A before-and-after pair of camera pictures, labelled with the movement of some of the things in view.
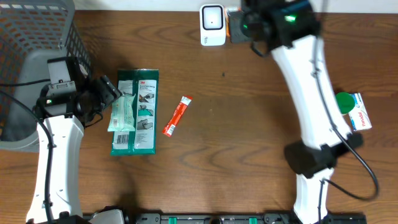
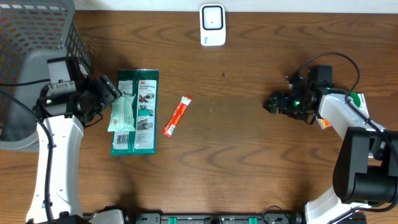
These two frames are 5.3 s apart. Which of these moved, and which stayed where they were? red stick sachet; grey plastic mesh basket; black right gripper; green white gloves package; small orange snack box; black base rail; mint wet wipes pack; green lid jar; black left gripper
Moved: small orange snack box; green lid jar; black right gripper
Stayed: black base rail; grey plastic mesh basket; red stick sachet; green white gloves package; mint wet wipes pack; black left gripper
